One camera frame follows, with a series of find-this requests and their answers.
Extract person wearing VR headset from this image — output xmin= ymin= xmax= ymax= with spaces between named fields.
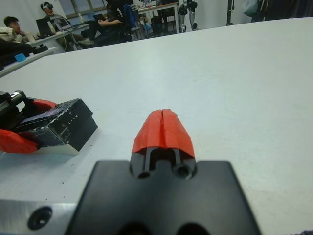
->
xmin=38 ymin=1 xmax=85 ymax=48

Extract white side desk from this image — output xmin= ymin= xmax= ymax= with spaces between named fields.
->
xmin=0 ymin=46 xmax=60 ymax=78

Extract black foil-wrapped block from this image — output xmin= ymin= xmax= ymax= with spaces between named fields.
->
xmin=11 ymin=98 xmax=99 ymax=153

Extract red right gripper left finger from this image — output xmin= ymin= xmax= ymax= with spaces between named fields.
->
xmin=129 ymin=109 xmax=163 ymax=180

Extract black bag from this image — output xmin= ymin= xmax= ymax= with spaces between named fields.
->
xmin=0 ymin=38 xmax=34 ymax=68

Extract black hanging clothes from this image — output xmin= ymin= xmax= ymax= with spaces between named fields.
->
xmin=251 ymin=0 xmax=313 ymax=23

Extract open grey laptop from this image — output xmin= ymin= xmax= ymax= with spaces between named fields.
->
xmin=54 ymin=18 xmax=72 ymax=31

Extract black pole stand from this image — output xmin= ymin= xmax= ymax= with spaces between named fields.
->
xmin=225 ymin=0 xmax=236 ymax=26

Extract blue jacket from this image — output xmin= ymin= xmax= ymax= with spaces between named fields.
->
xmin=122 ymin=4 xmax=136 ymax=29

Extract silver humanoid robot legs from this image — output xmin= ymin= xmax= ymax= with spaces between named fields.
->
xmin=179 ymin=0 xmax=200 ymax=33

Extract pale green bag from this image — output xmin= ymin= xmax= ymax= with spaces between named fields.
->
xmin=242 ymin=0 xmax=258 ymax=17

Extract dark-haired person in beige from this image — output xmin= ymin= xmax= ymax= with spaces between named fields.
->
xmin=0 ymin=16 xmax=34 ymax=45

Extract small black device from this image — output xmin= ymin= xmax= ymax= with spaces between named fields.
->
xmin=32 ymin=45 xmax=49 ymax=55

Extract black monitor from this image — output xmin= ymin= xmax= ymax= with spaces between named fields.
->
xmin=35 ymin=18 xmax=53 ymax=38

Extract black office chair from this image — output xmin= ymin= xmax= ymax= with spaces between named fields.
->
xmin=150 ymin=9 xmax=177 ymax=35

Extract seated person in black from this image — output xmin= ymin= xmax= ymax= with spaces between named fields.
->
xmin=89 ymin=0 xmax=133 ymax=47

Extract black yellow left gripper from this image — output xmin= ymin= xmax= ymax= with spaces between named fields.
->
xmin=0 ymin=90 xmax=58 ymax=155

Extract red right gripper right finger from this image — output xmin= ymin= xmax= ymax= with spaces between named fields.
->
xmin=161 ymin=108 xmax=198 ymax=181

